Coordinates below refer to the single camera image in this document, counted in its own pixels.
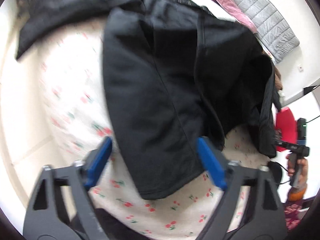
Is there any black padded coat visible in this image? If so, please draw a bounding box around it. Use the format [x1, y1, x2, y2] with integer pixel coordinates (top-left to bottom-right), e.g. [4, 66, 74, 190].
[17, 0, 279, 200]

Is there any red bag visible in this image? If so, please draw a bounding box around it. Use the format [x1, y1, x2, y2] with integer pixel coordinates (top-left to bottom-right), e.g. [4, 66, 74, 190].
[274, 107, 298, 144]

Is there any brown garment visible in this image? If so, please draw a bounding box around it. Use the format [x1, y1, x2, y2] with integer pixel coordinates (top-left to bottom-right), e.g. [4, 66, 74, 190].
[263, 50, 283, 91]

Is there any cherry print bed sheet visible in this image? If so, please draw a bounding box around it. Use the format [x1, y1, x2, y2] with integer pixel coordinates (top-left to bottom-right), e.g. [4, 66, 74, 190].
[39, 18, 268, 239]

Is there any pink velvet pillow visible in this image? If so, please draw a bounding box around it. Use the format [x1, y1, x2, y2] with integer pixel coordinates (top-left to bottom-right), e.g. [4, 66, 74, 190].
[212, 0, 257, 34]

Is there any grey quilted headboard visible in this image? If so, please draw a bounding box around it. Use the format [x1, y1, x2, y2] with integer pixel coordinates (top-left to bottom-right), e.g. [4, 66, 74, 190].
[233, 0, 299, 63]

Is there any right hand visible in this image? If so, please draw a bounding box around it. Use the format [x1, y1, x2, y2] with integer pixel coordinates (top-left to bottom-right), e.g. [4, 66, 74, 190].
[286, 153, 308, 189]

